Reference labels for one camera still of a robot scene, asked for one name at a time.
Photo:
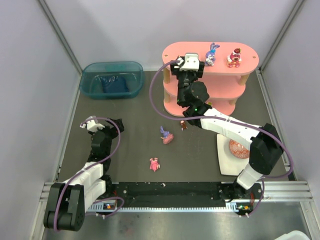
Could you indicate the purple bunny toy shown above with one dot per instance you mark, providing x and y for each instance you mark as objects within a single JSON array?
[{"x": 210, "y": 56}]

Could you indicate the teal plastic bin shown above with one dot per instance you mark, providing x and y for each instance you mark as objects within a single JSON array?
[{"x": 132, "y": 71}]

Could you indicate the white slotted cable duct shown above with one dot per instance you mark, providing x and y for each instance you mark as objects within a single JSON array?
[{"x": 226, "y": 207}]

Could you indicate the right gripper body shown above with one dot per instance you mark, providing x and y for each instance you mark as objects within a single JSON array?
[{"x": 175, "y": 67}]

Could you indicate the pink three-tier shelf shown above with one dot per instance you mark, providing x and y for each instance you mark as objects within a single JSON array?
[{"x": 224, "y": 85}]

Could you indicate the red patterned bowl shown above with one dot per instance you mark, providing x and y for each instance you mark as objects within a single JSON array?
[{"x": 238, "y": 150}]

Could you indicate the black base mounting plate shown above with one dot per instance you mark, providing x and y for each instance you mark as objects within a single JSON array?
[{"x": 181, "y": 194}]

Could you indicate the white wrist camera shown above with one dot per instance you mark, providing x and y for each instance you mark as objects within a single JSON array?
[
  {"x": 92, "y": 124},
  {"x": 188, "y": 62}
]

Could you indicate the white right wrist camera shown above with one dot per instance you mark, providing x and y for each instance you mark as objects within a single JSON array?
[{"x": 188, "y": 62}]

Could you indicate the white square plate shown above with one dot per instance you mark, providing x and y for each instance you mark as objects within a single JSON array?
[{"x": 229, "y": 165}]

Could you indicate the small brown toy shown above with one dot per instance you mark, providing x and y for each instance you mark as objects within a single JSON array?
[{"x": 183, "y": 125}]

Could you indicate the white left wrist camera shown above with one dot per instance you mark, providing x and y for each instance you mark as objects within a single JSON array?
[{"x": 92, "y": 124}]

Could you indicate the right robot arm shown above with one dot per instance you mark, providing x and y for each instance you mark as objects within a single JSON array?
[{"x": 263, "y": 143}]

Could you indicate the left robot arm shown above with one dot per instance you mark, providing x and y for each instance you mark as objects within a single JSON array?
[{"x": 68, "y": 201}]

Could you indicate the strawberry bear cake toy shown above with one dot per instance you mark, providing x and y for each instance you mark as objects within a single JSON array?
[{"x": 234, "y": 59}]

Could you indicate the purple figure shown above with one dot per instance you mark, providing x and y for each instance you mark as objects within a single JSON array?
[{"x": 167, "y": 137}]

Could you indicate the pink pig toy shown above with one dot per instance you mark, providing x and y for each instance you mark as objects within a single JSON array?
[{"x": 154, "y": 164}]

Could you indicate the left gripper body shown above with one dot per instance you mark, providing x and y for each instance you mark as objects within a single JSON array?
[{"x": 110, "y": 127}]

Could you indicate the white container corner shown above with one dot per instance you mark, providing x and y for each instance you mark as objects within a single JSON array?
[{"x": 293, "y": 235}]

